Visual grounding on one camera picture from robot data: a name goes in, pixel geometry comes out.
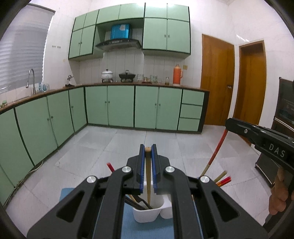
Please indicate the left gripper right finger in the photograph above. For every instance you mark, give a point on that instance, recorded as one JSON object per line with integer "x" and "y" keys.
{"x": 200, "y": 208}

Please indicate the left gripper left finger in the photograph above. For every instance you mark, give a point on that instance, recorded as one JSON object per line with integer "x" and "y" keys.
{"x": 94, "y": 209}

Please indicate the red floral chopstick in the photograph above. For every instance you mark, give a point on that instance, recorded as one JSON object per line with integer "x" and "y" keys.
{"x": 110, "y": 167}
{"x": 224, "y": 181}

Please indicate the red striped chopstick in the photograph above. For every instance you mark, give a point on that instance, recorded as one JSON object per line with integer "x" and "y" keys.
{"x": 221, "y": 141}

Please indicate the plain bamboo chopstick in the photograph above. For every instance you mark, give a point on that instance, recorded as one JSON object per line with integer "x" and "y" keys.
{"x": 148, "y": 172}

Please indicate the black chopstick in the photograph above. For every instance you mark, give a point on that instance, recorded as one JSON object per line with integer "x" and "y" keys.
{"x": 134, "y": 200}

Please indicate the light wooden chopstick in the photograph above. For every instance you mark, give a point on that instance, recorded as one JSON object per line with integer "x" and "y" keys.
{"x": 220, "y": 176}

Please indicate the green lower kitchen cabinets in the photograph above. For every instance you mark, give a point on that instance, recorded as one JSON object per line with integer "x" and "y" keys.
{"x": 34, "y": 128}

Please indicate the person's right hand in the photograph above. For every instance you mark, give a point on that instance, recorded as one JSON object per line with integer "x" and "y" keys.
{"x": 279, "y": 193}

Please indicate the black appliance at right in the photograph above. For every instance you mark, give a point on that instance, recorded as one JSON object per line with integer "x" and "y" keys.
{"x": 283, "y": 123}

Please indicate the right white plastic holder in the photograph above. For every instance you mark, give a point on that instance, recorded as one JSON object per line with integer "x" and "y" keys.
{"x": 166, "y": 211}

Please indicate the white plastic holder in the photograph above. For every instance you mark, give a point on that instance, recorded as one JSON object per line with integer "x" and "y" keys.
{"x": 147, "y": 216}
{"x": 166, "y": 211}

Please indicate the blue table mat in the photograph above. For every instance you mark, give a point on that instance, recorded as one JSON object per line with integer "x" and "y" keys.
{"x": 155, "y": 223}

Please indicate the left white plastic holder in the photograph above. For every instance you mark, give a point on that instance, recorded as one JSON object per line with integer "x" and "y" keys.
{"x": 147, "y": 216}

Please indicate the right wooden door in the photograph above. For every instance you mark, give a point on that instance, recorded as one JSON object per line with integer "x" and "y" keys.
{"x": 251, "y": 83}

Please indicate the wooden door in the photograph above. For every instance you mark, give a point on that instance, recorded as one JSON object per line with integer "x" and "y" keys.
{"x": 217, "y": 76}
{"x": 251, "y": 83}

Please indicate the left wooden door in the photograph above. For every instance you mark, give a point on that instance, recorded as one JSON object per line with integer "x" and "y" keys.
{"x": 217, "y": 76}

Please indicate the orange thermos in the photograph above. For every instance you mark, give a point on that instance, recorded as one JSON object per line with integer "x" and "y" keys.
{"x": 177, "y": 74}

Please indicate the white cooking pot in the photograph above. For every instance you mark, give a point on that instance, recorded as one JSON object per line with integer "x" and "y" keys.
{"x": 107, "y": 76}

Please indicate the glass jars on counter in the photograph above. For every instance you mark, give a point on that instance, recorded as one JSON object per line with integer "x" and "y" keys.
{"x": 152, "y": 79}

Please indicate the black wok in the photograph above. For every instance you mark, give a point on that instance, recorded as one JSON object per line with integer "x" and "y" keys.
{"x": 127, "y": 77}

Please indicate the chrome faucet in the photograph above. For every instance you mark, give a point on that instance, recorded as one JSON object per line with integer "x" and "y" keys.
{"x": 31, "y": 79}

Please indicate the green upper cabinets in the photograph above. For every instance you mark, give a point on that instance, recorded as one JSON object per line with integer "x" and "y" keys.
{"x": 156, "y": 29}

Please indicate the range hood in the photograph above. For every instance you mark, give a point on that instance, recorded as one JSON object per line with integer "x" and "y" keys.
{"x": 119, "y": 44}

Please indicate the window blinds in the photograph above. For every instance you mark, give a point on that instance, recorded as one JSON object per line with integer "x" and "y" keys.
{"x": 23, "y": 46}

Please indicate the blue box on hood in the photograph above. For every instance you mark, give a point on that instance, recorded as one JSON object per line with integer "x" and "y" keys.
{"x": 121, "y": 31}

